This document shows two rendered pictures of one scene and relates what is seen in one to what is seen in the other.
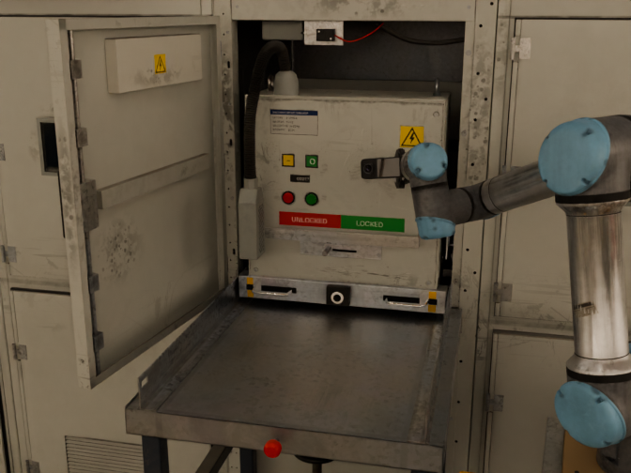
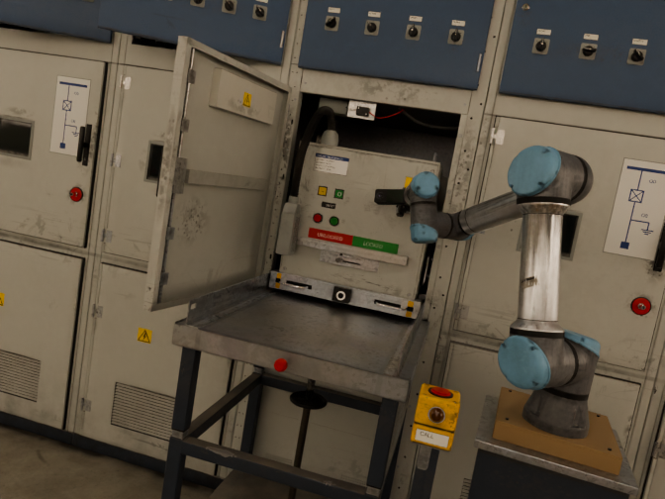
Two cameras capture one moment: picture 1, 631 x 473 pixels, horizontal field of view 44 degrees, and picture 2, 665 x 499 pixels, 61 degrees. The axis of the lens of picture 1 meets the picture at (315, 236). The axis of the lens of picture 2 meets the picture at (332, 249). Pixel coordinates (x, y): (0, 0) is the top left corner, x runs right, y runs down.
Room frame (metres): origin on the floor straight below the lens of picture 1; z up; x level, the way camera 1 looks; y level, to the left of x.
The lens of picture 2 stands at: (-0.05, 0.01, 1.28)
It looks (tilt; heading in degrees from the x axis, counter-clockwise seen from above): 7 degrees down; 0
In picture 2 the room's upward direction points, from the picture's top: 10 degrees clockwise
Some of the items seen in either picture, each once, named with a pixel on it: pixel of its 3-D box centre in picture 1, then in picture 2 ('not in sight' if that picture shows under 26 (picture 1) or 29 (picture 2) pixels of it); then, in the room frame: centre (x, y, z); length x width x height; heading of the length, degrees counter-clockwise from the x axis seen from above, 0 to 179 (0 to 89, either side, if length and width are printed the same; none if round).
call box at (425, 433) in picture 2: not in sight; (435, 416); (1.04, -0.26, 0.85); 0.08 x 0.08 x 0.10; 77
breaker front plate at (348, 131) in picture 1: (341, 197); (355, 222); (1.89, -0.06, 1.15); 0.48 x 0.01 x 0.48; 77
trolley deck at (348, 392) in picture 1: (316, 362); (320, 331); (1.64, 0.00, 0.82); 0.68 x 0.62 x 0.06; 167
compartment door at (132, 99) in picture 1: (151, 183); (224, 183); (1.77, 0.38, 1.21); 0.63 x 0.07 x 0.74; 159
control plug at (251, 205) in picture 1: (252, 221); (289, 229); (1.87, 0.16, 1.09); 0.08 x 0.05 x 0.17; 167
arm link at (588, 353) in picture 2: not in sight; (568, 357); (1.26, -0.59, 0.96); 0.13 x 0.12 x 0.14; 126
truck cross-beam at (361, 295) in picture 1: (341, 291); (343, 293); (1.91, -0.07, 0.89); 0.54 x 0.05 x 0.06; 77
